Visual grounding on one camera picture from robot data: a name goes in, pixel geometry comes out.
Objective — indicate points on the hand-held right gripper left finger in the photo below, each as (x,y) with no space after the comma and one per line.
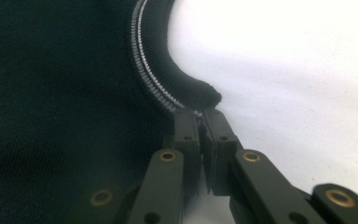
(187,146)

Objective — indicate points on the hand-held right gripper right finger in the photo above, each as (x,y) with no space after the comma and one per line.
(222,146)

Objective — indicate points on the black knit vest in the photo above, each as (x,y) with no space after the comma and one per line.
(59,93)

